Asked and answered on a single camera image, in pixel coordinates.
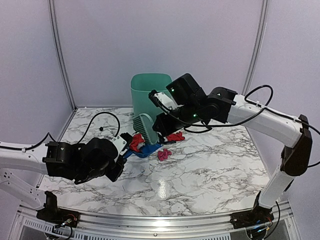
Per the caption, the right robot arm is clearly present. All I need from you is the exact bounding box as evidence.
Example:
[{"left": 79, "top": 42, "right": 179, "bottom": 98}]
[{"left": 148, "top": 73, "right": 314, "bottom": 229}]

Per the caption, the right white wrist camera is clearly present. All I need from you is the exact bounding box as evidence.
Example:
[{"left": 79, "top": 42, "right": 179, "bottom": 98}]
[{"left": 148, "top": 90, "right": 178, "bottom": 111}]

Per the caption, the light green hand brush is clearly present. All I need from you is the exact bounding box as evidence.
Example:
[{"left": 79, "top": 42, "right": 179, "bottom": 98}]
[{"left": 132, "top": 113, "right": 159, "bottom": 145}]

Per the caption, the aluminium corner post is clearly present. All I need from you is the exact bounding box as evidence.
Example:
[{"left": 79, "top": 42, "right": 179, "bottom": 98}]
[
  {"left": 47, "top": 0, "right": 77, "bottom": 112},
  {"left": 241, "top": 0, "right": 270, "bottom": 95}
]

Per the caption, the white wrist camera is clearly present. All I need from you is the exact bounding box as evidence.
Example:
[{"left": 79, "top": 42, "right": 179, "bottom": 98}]
[
  {"left": 148, "top": 90, "right": 178, "bottom": 111},
  {"left": 111, "top": 136, "right": 127, "bottom": 162}
]

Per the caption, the aluminium front frame rail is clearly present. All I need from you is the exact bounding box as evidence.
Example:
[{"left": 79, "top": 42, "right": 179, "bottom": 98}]
[{"left": 9, "top": 197, "right": 301, "bottom": 240}]

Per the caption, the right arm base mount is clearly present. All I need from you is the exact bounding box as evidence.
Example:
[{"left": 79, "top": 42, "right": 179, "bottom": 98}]
[{"left": 230, "top": 210, "right": 274, "bottom": 229}]

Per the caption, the green plastic waste bin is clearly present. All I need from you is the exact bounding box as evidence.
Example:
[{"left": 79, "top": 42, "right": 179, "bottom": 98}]
[{"left": 130, "top": 73, "right": 172, "bottom": 121}]

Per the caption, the blue plastic dustpan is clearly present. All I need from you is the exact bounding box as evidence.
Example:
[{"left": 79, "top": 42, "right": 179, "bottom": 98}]
[{"left": 123, "top": 143, "right": 162, "bottom": 159}]

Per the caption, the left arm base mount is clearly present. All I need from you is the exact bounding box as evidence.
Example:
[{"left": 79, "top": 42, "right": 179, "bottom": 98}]
[{"left": 36, "top": 208, "right": 80, "bottom": 228}]

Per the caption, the left aluminium corner post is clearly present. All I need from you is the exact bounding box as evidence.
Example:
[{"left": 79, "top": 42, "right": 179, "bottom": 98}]
[{"left": 47, "top": 0, "right": 77, "bottom": 112}]

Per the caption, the right aluminium corner post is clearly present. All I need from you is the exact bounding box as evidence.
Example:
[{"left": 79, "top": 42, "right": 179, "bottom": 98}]
[{"left": 241, "top": 0, "right": 270, "bottom": 95}]

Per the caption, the pink paper scrap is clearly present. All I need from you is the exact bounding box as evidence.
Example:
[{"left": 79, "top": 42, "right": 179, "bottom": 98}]
[{"left": 157, "top": 148, "right": 172, "bottom": 162}]

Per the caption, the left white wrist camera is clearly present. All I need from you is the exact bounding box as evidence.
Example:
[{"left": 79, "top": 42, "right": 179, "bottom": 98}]
[{"left": 111, "top": 136, "right": 127, "bottom": 162}]

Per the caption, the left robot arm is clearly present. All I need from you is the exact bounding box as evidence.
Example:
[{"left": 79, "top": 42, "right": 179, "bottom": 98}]
[{"left": 0, "top": 136, "right": 128, "bottom": 226}]

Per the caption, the white paper scrap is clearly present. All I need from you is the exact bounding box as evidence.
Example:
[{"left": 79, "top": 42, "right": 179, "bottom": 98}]
[{"left": 137, "top": 141, "right": 146, "bottom": 151}]

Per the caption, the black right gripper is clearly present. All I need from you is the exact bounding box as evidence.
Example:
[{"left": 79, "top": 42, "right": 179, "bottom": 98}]
[{"left": 152, "top": 101, "right": 203, "bottom": 137}]

